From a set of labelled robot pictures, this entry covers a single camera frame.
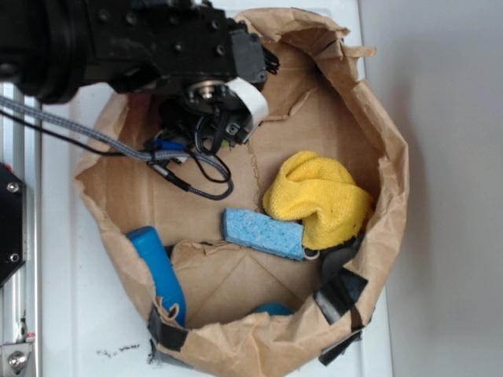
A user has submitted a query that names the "blue ball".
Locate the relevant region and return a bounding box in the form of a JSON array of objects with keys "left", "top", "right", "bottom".
[{"left": 252, "top": 302, "right": 293, "bottom": 316}]

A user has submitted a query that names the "black metal bracket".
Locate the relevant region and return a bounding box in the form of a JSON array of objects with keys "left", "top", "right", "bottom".
[{"left": 0, "top": 163, "right": 26, "bottom": 287}]

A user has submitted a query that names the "white tray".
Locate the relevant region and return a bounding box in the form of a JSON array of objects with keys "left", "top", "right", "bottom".
[{"left": 36, "top": 1, "right": 393, "bottom": 376}]

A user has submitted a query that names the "blue sponge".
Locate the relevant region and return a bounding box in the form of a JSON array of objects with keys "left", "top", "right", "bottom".
[{"left": 222, "top": 208, "right": 304, "bottom": 261}]

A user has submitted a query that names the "brown paper bag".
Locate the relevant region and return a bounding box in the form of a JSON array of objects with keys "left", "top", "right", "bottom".
[{"left": 75, "top": 8, "right": 409, "bottom": 376}]

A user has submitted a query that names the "yellow microfiber cloth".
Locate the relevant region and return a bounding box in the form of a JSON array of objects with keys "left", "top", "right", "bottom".
[{"left": 263, "top": 150, "right": 373, "bottom": 250}]

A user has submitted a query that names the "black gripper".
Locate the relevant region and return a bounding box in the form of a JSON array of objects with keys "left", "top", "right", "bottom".
[{"left": 156, "top": 23, "right": 281, "bottom": 155}]

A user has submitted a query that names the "blue plastic bottle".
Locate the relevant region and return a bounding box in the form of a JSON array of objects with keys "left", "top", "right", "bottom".
[{"left": 126, "top": 226, "right": 186, "bottom": 327}]

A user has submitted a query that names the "white ribbon cable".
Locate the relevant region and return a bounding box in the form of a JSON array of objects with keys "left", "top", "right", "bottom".
[{"left": 226, "top": 77, "right": 270, "bottom": 134}]

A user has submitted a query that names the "grey curved object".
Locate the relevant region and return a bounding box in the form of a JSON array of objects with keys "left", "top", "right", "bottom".
[{"left": 321, "top": 236, "right": 363, "bottom": 283}]

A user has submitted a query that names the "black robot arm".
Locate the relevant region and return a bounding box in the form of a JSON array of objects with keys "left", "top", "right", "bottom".
[{"left": 1, "top": 1, "right": 280, "bottom": 147}]

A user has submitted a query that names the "aluminium frame rail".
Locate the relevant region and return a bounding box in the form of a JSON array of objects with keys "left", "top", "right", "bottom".
[{"left": 1, "top": 83, "right": 41, "bottom": 376}]

